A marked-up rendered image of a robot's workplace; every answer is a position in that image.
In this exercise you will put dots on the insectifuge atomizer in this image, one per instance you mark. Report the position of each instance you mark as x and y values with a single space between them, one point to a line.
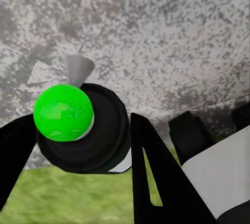
83 127

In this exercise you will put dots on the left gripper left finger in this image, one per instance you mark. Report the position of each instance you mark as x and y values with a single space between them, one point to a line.
17 141

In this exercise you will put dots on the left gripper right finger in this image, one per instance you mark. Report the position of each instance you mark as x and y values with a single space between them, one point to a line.
182 204

